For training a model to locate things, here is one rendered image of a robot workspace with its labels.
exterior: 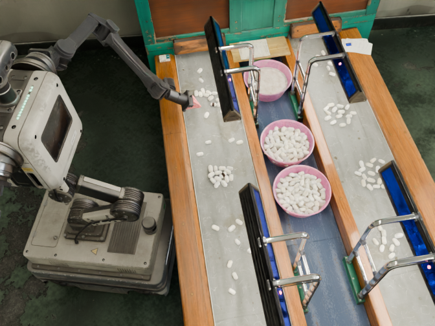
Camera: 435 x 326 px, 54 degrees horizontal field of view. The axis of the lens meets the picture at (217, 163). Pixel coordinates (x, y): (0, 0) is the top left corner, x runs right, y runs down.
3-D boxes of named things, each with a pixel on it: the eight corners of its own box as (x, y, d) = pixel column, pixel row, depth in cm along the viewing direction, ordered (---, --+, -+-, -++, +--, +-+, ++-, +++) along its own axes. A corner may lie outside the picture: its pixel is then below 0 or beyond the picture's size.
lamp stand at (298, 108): (297, 123, 229) (309, 62, 192) (288, 95, 240) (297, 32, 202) (331, 118, 230) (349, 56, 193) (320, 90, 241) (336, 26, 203)
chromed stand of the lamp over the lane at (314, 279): (262, 321, 176) (269, 291, 138) (252, 274, 186) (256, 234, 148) (307, 314, 177) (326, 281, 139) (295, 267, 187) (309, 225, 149)
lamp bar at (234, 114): (223, 123, 185) (223, 112, 179) (203, 28, 219) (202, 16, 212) (241, 120, 186) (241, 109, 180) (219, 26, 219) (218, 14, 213)
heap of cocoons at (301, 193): (281, 224, 197) (282, 218, 192) (269, 180, 210) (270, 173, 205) (330, 215, 199) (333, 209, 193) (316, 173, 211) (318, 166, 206)
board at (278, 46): (234, 63, 243) (234, 61, 242) (229, 44, 251) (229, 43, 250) (290, 55, 244) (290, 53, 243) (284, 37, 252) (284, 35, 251)
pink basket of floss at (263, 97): (272, 114, 233) (274, 102, 225) (234, 92, 243) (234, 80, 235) (299, 84, 244) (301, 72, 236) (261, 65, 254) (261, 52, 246)
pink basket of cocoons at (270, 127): (278, 182, 210) (280, 172, 202) (249, 144, 223) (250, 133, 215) (322, 158, 217) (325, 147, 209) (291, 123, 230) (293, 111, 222)
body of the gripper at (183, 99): (190, 90, 216) (178, 85, 212) (192, 105, 211) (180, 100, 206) (182, 97, 220) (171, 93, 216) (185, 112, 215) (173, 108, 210)
